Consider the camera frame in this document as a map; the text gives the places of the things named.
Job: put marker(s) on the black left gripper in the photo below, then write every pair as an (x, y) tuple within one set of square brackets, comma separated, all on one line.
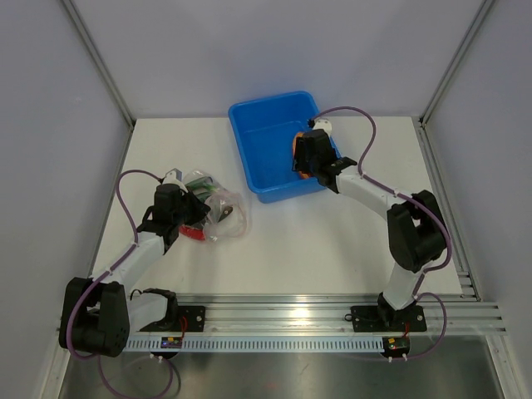
[(199, 209)]

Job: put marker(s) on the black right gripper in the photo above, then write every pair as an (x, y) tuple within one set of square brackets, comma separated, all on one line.
[(300, 152)]

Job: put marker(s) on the fake steak slice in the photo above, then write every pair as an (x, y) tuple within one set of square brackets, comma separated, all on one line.
[(301, 174)]

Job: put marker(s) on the red fake chili pepper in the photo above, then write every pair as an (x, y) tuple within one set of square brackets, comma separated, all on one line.
[(193, 232)]

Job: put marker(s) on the clear zip top bag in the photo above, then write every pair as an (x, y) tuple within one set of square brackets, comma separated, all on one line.
[(234, 226)]

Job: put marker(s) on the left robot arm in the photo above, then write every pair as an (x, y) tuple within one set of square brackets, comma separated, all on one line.
[(97, 315)]

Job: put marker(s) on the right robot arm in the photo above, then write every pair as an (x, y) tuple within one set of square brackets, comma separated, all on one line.
[(417, 236)]

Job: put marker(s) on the fake green onion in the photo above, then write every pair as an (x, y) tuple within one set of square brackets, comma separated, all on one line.
[(202, 187)]

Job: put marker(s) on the grey fake fish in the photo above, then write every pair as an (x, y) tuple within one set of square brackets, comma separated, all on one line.
[(225, 212)]

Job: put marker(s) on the blue plastic bin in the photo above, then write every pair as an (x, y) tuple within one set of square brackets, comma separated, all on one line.
[(264, 130)]

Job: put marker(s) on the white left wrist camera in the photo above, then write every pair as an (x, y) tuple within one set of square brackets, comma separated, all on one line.
[(174, 177)]

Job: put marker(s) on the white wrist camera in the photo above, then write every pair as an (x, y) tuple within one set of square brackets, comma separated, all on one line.
[(174, 177), (321, 124)]

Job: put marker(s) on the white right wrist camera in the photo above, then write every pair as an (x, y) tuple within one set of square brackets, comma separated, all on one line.
[(321, 124)]

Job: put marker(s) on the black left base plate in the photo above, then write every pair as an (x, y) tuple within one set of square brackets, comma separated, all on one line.
[(190, 318)]

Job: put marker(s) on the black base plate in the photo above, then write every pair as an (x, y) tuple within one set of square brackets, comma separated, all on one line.
[(372, 319), (190, 318)]

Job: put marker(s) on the aluminium mounting rail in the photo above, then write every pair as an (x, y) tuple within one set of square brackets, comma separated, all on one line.
[(323, 315)]

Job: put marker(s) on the white slotted cable duct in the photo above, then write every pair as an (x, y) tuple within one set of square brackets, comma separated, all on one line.
[(254, 344)]

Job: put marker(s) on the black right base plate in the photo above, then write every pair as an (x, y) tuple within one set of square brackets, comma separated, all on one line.
[(372, 319)]

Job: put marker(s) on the left aluminium frame post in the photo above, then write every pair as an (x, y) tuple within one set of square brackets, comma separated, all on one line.
[(98, 61)]

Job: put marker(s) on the aluminium frame post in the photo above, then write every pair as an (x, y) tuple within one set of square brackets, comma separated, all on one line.
[(98, 61), (461, 52)]

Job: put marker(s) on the right aluminium frame post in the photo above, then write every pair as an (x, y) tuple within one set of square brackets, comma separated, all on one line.
[(461, 52)]

